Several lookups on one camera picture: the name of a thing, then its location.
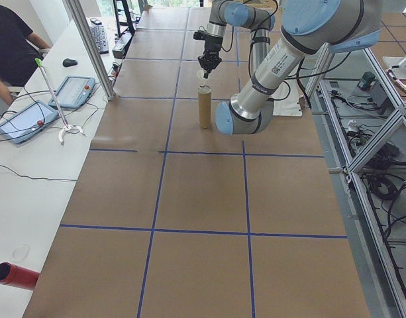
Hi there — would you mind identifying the white badminton shuttlecock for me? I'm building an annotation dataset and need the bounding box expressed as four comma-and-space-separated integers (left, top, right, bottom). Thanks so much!
195, 68, 211, 87

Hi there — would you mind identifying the brown cardboard tube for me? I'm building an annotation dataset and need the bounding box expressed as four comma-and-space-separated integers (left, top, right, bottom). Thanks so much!
197, 84, 213, 129

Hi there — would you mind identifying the black mini computer box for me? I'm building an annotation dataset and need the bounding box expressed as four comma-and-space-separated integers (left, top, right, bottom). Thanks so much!
111, 34, 133, 60

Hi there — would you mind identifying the black keyboard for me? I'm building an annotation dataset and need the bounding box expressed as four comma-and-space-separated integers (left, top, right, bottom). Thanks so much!
89, 25, 110, 56

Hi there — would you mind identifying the light blue teach pendant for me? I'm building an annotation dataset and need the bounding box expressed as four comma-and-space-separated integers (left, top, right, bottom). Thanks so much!
47, 75, 98, 111
0, 99, 62, 146

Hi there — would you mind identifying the dark green device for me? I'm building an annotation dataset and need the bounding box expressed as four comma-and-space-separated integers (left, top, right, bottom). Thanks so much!
357, 71, 378, 91

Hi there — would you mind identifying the grey metal box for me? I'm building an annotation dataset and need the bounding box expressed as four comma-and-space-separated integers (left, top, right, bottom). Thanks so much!
370, 81, 395, 115

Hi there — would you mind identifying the white machine base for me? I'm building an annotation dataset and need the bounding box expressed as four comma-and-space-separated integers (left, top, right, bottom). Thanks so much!
382, 42, 406, 80

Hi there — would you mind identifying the metal cylinder with band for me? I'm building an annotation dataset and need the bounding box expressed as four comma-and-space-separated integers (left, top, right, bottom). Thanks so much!
389, 68, 406, 96

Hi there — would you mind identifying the person torso black shirt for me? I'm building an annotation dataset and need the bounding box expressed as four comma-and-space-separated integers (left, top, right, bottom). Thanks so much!
0, 5, 34, 87

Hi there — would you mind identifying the clear round lid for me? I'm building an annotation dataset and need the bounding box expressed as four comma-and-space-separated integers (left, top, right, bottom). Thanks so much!
11, 244, 32, 261

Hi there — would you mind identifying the red cylinder tube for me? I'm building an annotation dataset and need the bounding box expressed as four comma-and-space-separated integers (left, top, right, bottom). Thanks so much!
0, 261, 41, 292

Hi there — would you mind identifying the white square base plate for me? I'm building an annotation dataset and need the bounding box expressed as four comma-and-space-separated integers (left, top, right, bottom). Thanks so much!
271, 97, 305, 117

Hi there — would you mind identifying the aluminium profile post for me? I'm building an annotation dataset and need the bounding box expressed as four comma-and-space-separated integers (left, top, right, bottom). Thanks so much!
65, 0, 117, 101

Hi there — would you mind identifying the thin black table cable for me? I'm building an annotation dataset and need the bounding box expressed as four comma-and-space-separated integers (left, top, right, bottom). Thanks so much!
0, 158, 78, 182

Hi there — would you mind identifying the black cable bundle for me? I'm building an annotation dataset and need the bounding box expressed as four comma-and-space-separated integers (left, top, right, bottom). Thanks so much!
361, 158, 406, 239

